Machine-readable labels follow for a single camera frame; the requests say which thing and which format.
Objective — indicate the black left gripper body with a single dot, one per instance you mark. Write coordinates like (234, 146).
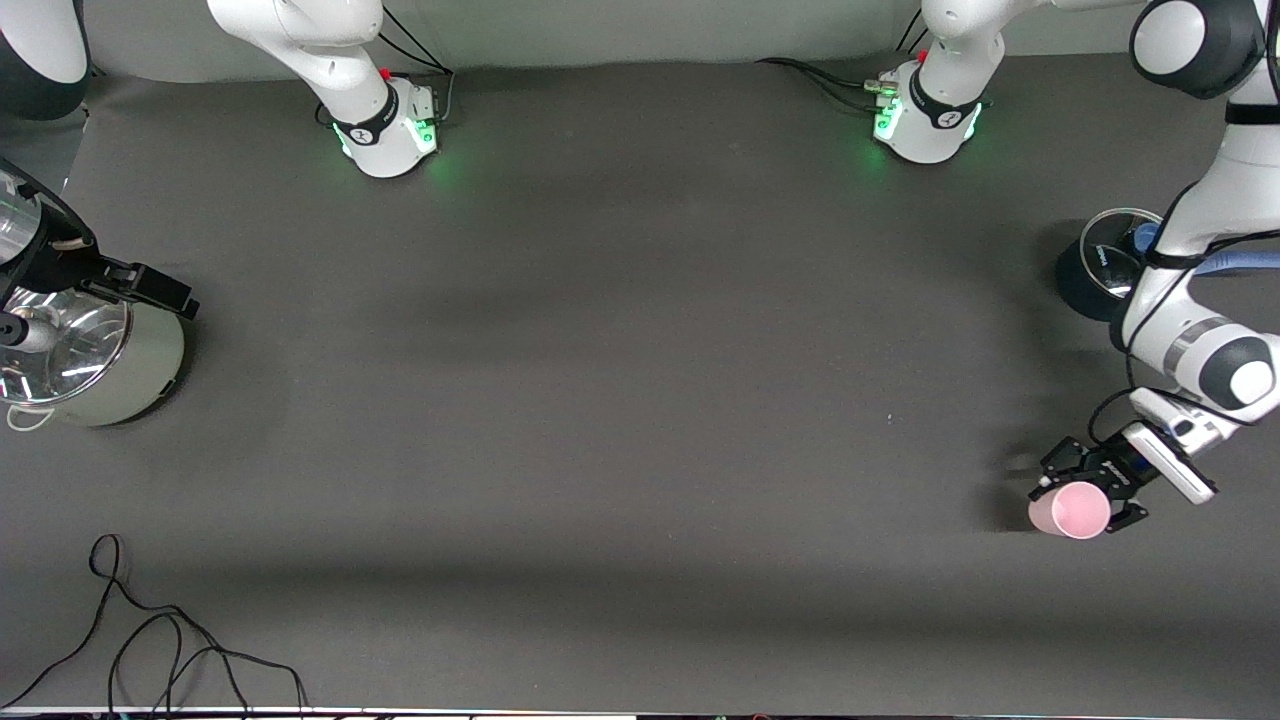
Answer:
(1112, 468)

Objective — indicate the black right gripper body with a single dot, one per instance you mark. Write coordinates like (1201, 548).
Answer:
(62, 262)

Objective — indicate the pink plastic cup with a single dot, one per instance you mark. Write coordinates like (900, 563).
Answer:
(1075, 512)

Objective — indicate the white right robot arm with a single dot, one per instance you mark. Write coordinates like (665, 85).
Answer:
(300, 40)

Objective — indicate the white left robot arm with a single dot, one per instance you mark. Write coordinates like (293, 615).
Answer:
(940, 130)

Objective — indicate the glass pot lid chrome rim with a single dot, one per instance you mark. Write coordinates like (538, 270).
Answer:
(85, 345)

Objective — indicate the sage green cooking pot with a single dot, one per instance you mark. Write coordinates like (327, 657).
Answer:
(145, 375)

